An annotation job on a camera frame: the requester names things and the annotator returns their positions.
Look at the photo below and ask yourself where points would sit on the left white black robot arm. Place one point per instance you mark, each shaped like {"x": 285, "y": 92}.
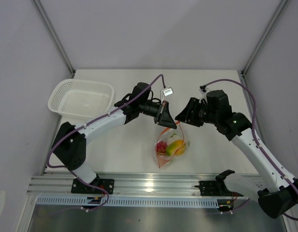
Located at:
{"x": 71, "y": 142}

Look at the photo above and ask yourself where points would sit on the aluminium mounting rail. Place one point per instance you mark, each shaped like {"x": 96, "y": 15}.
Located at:
{"x": 126, "y": 185}

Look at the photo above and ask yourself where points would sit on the yellow green toy mango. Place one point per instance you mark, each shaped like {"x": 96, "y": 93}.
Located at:
{"x": 172, "y": 148}

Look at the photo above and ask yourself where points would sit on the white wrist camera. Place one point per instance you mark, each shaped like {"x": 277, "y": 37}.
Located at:
{"x": 204, "y": 90}
{"x": 166, "y": 92}

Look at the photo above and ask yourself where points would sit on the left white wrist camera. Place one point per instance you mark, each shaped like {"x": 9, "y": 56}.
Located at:
{"x": 166, "y": 92}

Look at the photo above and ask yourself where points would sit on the white slotted cable duct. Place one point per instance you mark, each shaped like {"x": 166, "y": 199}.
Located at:
{"x": 128, "y": 201}

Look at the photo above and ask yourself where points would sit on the clear red zip bag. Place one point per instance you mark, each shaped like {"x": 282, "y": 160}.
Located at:
{"x": 165, "y": 160}

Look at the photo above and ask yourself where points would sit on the left aluminium frame post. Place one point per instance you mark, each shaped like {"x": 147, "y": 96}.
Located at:
{"x": 39, "y": 8}

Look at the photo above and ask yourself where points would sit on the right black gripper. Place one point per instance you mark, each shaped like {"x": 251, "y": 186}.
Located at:
{"x": 186, "y": 115}

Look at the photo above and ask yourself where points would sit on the white perforated plastic basket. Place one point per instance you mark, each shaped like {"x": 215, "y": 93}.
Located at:
{"x": 81, "y": 99}

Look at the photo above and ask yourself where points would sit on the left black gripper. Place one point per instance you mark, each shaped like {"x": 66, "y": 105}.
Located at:
{"x": 164, "y": 118}

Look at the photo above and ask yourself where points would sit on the aluminium frame post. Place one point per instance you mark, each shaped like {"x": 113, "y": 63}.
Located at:
{"x": 39, "y": 8}
{"x": 273, "y": 22}

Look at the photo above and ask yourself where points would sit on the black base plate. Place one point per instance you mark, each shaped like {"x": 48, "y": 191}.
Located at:
{"x": 214, "y": 188}
{"x": 80, "y": 188}

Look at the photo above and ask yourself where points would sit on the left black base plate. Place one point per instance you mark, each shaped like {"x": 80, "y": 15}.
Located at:
{"x": 80, "y": 188}

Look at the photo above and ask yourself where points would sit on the right aluminium frame post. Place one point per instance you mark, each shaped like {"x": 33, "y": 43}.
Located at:
{"x": 273, "y": 22}

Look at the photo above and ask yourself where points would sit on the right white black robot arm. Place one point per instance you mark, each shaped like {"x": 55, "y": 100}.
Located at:
{"x": 279, "y": 190}

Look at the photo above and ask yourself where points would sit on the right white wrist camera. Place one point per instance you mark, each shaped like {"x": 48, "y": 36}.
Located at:
{"x": 204, "y": 90}

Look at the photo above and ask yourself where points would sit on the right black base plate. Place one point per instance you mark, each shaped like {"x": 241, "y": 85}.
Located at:
{"x": 214, "y": 188}

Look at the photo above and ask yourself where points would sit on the red toy tomato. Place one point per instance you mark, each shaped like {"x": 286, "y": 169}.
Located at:
{"x": 181, "y": 151}

